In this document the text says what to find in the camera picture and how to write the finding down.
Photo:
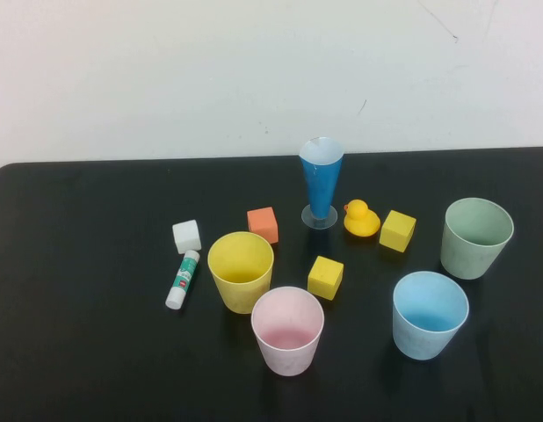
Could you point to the blue cone glass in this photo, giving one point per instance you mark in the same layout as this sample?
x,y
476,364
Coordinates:
x,y
320,184

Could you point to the yellow plastic cup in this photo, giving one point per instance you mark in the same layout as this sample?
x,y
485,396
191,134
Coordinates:
x,y
236,294

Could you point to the yellow rubber duck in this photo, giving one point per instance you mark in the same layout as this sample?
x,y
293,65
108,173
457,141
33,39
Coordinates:
x,y
361,222

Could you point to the yellow foam cube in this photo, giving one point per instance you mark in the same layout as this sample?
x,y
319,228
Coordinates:
x,y
396,233
325,279

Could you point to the light blue plastic cup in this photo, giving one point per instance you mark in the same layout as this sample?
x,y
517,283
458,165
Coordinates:
x,y
418,343

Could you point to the orange foam cube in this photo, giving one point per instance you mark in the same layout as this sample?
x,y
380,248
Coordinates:
x,y
262,226

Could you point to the white foam cube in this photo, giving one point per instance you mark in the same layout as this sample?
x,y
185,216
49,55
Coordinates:
x,y
186,237

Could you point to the white green glue stick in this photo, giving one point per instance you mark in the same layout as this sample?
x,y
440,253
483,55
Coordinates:
x,y
182,279

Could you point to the pale green plastic cup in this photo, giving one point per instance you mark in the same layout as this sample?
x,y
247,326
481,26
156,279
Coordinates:
x,y
467,261

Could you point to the pink plastic cup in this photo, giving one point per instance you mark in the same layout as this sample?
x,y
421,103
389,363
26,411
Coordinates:
x,y
284,356

